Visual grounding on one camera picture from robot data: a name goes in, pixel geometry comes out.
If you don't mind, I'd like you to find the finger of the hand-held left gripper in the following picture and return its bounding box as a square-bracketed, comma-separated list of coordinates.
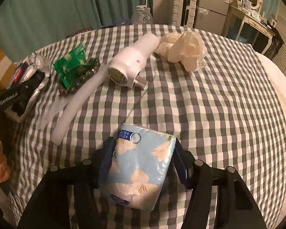
[19, 77, 49, 96]

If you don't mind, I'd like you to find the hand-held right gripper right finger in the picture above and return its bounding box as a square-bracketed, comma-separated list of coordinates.
[173, 141, 267, 229]

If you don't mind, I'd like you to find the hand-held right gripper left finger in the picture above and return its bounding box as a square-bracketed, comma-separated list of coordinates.
[17, 137, 117, 229]

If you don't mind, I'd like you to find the silver foil packet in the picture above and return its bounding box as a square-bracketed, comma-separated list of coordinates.
[5, 52, 51, 123]

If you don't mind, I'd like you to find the blue tissue pack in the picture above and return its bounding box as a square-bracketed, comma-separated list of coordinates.
[108, 123, 177, 212]

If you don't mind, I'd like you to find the cardboard box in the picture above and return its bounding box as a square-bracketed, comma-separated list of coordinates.
[0, 48, 16, 93]

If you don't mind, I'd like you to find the green snack packet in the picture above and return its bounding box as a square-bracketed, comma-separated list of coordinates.
[53, 45, 87, 89]

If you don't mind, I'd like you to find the dark bead bracelet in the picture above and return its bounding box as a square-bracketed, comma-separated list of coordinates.
[58, 58, 101, 97]

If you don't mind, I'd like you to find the white hair dryer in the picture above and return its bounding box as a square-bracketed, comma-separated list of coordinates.
[108, 33, 160, 91]

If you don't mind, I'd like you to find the person's left hand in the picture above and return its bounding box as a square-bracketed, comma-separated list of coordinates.
[0, 135, 10, 201]

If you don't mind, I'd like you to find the clear plastic strip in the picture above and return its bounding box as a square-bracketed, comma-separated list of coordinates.
[36, 93, 69, 130]

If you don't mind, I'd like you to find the white foam strip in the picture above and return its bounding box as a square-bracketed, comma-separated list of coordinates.
[52, 63, 110, 146]

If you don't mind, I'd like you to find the grey checked blanket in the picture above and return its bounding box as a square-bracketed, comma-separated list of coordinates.
[8, 24, 286, 229]

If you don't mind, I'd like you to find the wide green curtain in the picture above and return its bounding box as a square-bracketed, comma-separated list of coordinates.
[0, 0, 155, 50]

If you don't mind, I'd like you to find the small cream plush item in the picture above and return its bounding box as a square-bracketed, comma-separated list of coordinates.
[154, 33, 182, 57]

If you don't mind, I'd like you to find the large water jug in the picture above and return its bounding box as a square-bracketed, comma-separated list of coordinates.
[131, 5, 153, 25]

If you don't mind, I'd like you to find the blue waste bin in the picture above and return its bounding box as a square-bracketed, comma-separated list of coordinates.
[229, 24, 243, 41]

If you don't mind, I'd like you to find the black chair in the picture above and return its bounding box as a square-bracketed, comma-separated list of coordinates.
[262, 37, 284, 59]

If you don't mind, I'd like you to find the white suitcase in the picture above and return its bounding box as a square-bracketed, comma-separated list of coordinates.
[169, 0, 197, 27]

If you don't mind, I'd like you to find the white dressing table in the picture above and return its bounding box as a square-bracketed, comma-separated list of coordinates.
[223, 3, 276, 50]

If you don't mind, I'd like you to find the grey mini fridge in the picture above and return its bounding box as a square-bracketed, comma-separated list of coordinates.
[193, 0, 230, 35]

